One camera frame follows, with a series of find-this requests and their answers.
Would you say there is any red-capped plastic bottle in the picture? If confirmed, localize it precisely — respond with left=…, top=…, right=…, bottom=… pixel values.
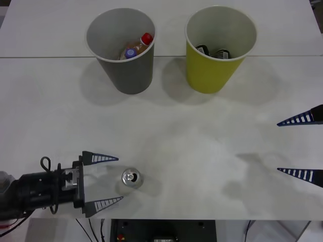
left=125, top=32, right=155, bottom=55

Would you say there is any grey plastic waste bin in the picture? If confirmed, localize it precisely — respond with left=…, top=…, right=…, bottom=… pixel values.
left=85, top=8, right=158, bottom=95

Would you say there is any yellow-green plastic waste bin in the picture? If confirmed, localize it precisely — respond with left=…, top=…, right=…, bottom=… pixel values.
left=184, top=5, right=258, bottom=95

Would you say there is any black can with white print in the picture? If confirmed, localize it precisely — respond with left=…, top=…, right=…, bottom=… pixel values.
left=214, top=49, right=231, bottom=60

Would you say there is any purple-capped plastic bottle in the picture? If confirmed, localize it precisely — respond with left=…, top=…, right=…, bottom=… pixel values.
left=118, top=47, right=138, bottom=61

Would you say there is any black can with red print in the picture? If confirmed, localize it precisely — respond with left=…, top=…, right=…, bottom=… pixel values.
left=196, top=44, right=211, bottom=56

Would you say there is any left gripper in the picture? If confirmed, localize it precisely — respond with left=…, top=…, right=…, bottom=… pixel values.
left=54, top=151, right=124, bottom=218

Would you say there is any black robot torso base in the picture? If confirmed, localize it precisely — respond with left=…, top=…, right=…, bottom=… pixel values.
left=110, top=219, right=217, bottom=242

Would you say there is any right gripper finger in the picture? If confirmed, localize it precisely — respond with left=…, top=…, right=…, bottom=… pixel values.
left=277, top=167, right=323, bottom=189
left=276, top=104, right=323, bottom=126

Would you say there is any black and grey drink can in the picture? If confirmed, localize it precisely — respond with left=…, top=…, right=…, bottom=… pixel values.
left=121, top=167, right=145, bottom=190

